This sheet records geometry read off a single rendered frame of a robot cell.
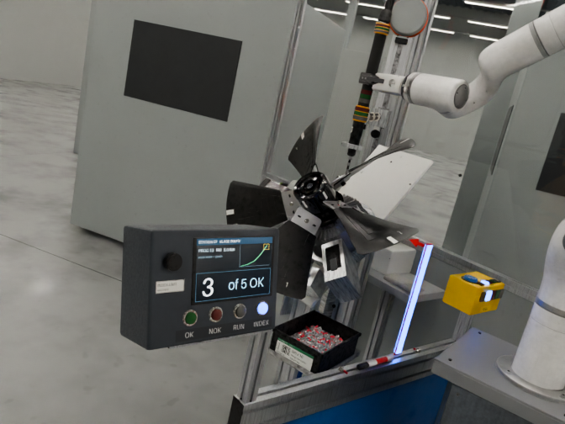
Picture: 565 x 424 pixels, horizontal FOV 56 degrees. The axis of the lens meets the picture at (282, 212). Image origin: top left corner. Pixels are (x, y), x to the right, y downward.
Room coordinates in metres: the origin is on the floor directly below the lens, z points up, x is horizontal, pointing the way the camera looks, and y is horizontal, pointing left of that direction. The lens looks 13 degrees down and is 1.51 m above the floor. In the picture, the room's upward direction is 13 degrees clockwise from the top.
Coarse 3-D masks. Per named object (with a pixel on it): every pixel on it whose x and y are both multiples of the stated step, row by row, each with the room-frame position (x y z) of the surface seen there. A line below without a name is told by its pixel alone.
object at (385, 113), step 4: (372, 108) 2.19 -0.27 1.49; (376, 108) 2.23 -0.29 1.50; (380, 108) 2.27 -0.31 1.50; (384, 108) 2.27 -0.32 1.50; (376, 112) 2.18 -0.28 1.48; (380, 112) 2.18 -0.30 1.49; (384, 112) 2.17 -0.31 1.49; (388, 112) 2.17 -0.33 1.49; (380, 116) 2.18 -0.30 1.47; (384, 116) 2.17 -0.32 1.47; (388, 116) 2.19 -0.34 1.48; (380, 120) 2.18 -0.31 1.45; (384, 120) 2.17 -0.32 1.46; (388, 120) 2.24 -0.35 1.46; (372, 124) 2.18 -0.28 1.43; (376, 124) 2.18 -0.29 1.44; (380, 124) 2.18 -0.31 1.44; (384, 124) 2.17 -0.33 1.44
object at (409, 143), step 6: (396, 144) 1.76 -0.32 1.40; (402, 144) 1.69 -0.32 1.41; (408, 144) 1.65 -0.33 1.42; (414, 144) 1.63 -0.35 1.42; (390, 150) 1.67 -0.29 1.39; (396, 150) 1.64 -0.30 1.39; (402, 150) 1.62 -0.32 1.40; (378, 156) 1.65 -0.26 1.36; (366, 162) 1.65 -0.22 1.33; (354, 168) 1.66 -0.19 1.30; (360, 168) 1.73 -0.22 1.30; (354, 174) 1.76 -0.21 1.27
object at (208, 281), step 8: (208, 272) 0.83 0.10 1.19; (216, 272) 0.84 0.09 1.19; (200, 280) 0.82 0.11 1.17; (208, 280) 0.83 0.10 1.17; (216, 280) 0.84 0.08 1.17; (200, 288) 0.81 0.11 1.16; (208, 288) 0.82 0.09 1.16; (216, 288) 0.83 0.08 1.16; (200, 296) 0.81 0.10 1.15; (208, 296) 0.82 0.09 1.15; (216, 296) 0.83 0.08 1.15
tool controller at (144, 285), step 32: (128, 256) 0.82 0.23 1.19; (160, 256) 0.78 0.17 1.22; (192, 256) 0.81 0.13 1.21; (224, 256) 0.85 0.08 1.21; (256, 256) 0.90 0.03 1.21; (128, 288) 0.81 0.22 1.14; (160, 288) 0.77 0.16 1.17; (192, 288) 0.80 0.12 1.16; (224, 288) 0.85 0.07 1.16; (256, 288) 0.89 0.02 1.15; (128, 320) 0.80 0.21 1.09; (160, 320) 0.76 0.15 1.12; (224, 320) 0.84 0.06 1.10; (256, 320) 0.88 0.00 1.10
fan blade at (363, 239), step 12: (348, 216) 1.53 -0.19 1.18; (360, 216) 1.54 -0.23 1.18; (372, 216) 1.57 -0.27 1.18; (348, 228) 1.47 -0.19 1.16; (360, 228) 1.47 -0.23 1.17; (372, 228) 1.48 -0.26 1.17; (384, 228) 1.49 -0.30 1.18; (396, 228) 1.50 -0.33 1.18; (408, 228) 1.51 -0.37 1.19; (360, 240) 1.42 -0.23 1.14; (372, 240) 1.42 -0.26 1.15; (384, 240) 1.43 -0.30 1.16; (396, 240) 1.43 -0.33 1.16; (360, 252) 1.38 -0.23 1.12
